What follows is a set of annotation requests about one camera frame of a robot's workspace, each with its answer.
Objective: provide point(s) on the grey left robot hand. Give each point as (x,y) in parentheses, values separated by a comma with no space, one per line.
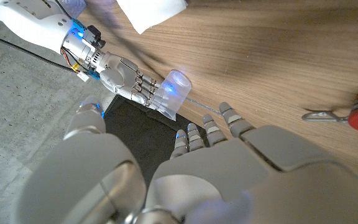
(228,174)

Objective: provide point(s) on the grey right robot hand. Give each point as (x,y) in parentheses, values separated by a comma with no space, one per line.
(120,74)

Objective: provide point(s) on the clear plastic measuring cup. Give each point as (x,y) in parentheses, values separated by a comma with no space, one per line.
(174,93)

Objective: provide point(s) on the white tissue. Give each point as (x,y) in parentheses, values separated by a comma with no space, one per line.
(148,12)

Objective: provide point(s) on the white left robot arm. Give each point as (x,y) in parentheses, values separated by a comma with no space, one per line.
(30,21)

